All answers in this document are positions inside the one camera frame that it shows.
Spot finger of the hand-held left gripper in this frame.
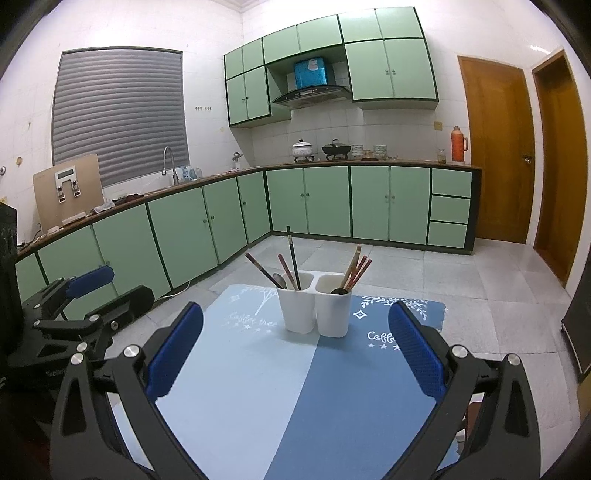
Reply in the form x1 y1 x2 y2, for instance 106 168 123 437
34 285 155 356
21 266 115 320

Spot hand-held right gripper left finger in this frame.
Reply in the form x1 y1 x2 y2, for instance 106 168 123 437
51 301 205 480

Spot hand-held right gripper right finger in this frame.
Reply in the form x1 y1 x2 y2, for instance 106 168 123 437
388 301 542 480

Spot red-topped wooden chopstick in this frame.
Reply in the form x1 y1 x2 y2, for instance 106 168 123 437
347 259 373 291
345 255 368 291

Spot plain wooden chopstick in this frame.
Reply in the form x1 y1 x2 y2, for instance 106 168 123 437
341 245 362 289
340 251 360 289

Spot dark red patterned chopstick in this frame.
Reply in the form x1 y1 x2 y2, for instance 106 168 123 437
277 254 293 290
244 252 281 288

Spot white two-compartment utensil holder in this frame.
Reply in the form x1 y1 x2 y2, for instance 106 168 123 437
276 272 354 339

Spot black chopstick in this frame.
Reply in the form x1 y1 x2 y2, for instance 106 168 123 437
286 226 297 291
290 237 302 291

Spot light blue placemat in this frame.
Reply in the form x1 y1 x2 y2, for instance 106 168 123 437
113 284 324 480

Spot dark cloth on counter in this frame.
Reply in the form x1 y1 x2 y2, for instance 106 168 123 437
90 193 146 215

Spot dark blue placemat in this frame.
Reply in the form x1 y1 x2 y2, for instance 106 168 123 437
263 295 462 480

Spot tan board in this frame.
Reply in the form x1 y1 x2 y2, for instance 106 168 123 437
32 154 105 232

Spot chrome sink faucet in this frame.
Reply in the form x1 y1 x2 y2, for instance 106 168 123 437
161 146 180 186

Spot grey window blind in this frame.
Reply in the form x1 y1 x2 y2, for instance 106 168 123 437
52 46 190 188

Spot green base cabinets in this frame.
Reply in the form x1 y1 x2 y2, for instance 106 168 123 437
14 161 482 319

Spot orange thermos flask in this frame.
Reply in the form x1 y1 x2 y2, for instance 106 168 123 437
451 126 469 163

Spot closed wooden door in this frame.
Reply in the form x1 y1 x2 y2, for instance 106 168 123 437
457 55 536 244

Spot black wok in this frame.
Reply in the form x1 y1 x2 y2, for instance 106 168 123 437
322 139 352 160

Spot white cooking pot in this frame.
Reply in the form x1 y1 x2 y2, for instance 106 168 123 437
291 138 315 162

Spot black range hood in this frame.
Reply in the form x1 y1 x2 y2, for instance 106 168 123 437
271 85 351 109

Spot blue box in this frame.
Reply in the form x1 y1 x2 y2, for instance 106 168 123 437
294 56 329 88

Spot white floor cable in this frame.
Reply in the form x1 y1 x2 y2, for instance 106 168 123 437
157 279 192 301

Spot white bracket device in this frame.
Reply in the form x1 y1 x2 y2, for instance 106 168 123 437
54 169 81 201

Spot wooden door in frame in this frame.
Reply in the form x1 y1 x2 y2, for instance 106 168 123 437
531 48 588 289

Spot green wall cabinets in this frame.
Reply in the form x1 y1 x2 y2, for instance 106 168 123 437
224 7 438 129

